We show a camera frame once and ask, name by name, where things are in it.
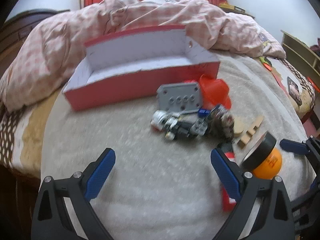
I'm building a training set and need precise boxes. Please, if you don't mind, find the dark red cloth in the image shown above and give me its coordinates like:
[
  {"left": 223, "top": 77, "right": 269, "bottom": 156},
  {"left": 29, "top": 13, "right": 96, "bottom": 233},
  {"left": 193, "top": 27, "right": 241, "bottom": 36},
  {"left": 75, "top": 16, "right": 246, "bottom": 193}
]
[{"left": 310, "top": 37, "right": 320, "bottom": 56}]

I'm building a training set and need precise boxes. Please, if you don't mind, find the wooden cross-shaped block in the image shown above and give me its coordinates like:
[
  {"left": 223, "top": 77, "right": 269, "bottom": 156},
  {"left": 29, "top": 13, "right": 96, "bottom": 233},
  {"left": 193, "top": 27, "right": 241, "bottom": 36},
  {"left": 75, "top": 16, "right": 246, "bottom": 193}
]
[{"left": 237, "top": 115, "right": 264, "bottom": 148}]

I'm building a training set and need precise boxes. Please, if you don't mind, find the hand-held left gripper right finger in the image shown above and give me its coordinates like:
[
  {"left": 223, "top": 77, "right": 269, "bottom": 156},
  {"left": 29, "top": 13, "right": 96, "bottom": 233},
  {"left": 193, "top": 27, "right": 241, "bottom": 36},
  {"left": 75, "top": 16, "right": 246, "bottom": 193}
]
[{"left": 211, "top": 147, "right": 295, "bottom": 240}]

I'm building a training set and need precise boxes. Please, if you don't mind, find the red plastic lid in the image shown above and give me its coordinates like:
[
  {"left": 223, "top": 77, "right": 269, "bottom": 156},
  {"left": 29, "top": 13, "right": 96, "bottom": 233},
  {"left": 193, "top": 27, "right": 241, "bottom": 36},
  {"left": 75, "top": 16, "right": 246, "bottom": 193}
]
[{"left": 199, "top": 74, "right": 232, "bottom": 109}]

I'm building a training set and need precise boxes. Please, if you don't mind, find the white fleece blanket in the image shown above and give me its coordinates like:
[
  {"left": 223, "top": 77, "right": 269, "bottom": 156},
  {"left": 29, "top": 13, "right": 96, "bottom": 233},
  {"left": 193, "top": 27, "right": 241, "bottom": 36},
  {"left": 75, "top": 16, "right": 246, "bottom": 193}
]
[{"left": 40, "top": 52, "right": 315, "bottom": 240}]

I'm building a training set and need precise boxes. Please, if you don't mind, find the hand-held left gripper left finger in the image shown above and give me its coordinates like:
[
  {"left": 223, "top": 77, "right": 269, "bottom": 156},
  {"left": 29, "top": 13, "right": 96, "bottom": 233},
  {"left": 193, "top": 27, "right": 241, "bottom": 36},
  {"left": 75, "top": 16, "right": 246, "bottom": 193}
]
[{"left": 31, "top": 148, "right": 117, "bottom": 240}]

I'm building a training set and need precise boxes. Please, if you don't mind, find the light wooden shelf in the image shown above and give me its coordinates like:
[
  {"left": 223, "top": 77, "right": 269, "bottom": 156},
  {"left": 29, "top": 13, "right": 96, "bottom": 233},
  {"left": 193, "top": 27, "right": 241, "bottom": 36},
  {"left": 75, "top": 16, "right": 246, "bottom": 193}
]
[{"left": 280, "top": 29, "right": 320, "bottom": 80}]

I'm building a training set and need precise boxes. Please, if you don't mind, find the orange green toy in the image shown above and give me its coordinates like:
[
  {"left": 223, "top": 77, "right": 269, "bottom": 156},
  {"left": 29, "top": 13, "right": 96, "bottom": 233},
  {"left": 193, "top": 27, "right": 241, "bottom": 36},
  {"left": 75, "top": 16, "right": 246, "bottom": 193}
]
[{"left": 259, "top": 56, "right": 273, "bottom": 72}]

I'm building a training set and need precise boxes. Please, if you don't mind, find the pink checkered quilt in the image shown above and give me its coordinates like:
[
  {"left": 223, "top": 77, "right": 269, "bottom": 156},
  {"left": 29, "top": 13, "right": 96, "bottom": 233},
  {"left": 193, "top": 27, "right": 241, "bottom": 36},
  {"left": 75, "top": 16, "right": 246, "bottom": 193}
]
[{"left": 0, "top": 0, "right": 287, "bottom": 112}]

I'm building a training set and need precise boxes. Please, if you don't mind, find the dark wooden headboard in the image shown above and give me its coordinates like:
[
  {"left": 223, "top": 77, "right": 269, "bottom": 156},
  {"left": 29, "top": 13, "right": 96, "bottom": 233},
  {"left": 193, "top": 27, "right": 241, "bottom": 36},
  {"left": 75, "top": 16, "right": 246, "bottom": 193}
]
[{"left": 0, "top": 9, "right": 71, "bottom": 73}]

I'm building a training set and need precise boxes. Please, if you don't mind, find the orange ball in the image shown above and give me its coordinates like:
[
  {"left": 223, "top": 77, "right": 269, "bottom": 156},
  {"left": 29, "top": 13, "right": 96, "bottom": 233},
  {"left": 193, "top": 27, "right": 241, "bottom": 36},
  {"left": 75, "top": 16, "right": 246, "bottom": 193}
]
[{"left": 252, "top": 149, "right": 283, "bottom": 180}]

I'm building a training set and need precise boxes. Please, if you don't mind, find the red paper sheet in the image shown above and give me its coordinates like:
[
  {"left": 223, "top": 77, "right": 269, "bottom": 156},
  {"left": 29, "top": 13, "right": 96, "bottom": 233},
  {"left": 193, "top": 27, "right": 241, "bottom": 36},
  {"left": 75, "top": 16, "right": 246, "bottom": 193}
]
[{"left": 271, "top": 67, "right": 284, "bottom": 86}]

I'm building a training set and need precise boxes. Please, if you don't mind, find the red cardboard box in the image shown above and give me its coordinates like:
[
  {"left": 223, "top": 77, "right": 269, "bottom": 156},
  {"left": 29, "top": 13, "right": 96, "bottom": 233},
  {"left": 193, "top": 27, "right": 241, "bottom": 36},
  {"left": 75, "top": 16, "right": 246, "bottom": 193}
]
[{"left": 62, "top": 25, "right": 220, "bottom": 112}]

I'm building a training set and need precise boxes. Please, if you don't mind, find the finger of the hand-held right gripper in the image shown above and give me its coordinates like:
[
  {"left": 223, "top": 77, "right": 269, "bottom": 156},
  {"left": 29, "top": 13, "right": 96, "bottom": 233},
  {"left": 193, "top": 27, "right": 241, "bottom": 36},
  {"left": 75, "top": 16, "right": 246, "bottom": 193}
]
[
  {"left": 279, "top": 135, "right": 320, "bottom": 161},
  {"left": 308, "top": 160, "right": 320, "bottom": 193}
]

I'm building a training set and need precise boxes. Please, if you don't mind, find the black tape roll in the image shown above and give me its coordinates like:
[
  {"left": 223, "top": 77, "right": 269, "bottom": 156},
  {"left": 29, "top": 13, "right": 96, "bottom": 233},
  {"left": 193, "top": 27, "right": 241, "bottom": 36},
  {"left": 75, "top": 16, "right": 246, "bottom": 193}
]
[{"left": 240, "top": 133, "right": 277, "bottom": 173}]

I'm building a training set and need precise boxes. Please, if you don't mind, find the orange round toy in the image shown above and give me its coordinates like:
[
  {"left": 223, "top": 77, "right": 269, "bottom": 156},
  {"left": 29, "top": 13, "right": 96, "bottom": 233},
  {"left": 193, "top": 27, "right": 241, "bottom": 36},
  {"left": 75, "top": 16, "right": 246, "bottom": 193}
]
[{"left": 307, "top": 77, "right": 319, "bottom": 93}]

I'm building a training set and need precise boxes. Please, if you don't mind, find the grey plate with holes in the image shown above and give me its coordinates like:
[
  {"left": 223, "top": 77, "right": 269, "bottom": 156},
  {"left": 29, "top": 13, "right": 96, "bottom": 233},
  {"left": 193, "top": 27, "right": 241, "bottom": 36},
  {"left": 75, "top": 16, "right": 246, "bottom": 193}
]
[{"left": 156, "top": 82, "right": 203, "bottom": 114}]

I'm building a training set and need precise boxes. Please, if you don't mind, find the dark framed picture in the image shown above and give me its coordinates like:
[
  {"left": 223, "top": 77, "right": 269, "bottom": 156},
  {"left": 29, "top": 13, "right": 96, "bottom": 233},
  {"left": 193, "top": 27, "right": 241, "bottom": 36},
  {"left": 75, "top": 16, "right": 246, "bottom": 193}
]
[{"left": 286, "top": 76, "right": 302, "bottom": 105}]

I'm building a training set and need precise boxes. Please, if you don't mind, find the dark wooden desk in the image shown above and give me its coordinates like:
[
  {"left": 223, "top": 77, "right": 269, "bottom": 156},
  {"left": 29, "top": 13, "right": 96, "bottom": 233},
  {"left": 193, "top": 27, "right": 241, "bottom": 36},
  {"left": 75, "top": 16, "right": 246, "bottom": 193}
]
[{"left": 220, "top": 4, "right": 256, "bottom": 19}]

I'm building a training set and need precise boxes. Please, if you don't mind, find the clear bottle with red label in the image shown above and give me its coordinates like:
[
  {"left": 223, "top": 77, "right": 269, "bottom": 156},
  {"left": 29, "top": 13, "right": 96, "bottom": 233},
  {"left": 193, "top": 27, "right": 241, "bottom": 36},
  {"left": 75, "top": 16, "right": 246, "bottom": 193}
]
[{"left": 217, "top": 142, "right": 237, "bottom": 212}]

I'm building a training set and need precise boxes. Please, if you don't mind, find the white black toy robot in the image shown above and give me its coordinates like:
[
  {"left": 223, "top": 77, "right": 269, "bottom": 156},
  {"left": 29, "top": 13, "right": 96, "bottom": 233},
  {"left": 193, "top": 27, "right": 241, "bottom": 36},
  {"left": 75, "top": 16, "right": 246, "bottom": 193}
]
[{"left": 150, "top": 110, "right": 199, "bottom": 142}]

